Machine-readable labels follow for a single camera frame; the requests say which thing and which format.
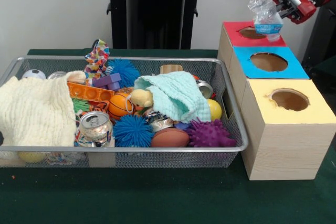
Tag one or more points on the dented white soda can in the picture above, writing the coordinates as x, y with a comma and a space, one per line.
93, 127

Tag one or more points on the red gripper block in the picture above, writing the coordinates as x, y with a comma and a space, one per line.
305, 10

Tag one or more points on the wooden box with three holes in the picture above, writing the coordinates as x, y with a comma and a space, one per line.
283, 150

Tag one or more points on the blue rubber koosh ball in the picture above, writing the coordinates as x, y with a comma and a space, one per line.
132, 130
126, 68

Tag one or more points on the yellow plush duck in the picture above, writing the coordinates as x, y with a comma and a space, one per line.
141, 98

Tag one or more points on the mint green cloth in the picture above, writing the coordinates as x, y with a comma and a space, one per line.
178, 90

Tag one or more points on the black stand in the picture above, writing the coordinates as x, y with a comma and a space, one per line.
325, 37

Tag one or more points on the multicoloured patterned cloth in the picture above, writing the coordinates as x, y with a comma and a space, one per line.
97, 56

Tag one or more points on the dark green table cloth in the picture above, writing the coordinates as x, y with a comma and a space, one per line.
324, 68
157, 197

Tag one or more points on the cream knitted cloth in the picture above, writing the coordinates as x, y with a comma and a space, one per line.
34, 108

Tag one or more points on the crushed clear plastic bottle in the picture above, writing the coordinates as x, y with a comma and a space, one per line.
267, 27

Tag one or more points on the orange toy basketball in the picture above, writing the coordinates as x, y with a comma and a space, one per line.
118, 106

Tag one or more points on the brown toy football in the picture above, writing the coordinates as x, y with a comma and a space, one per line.
170, 138

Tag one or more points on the purple spiky ball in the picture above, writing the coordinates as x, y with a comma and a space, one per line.
210, 136

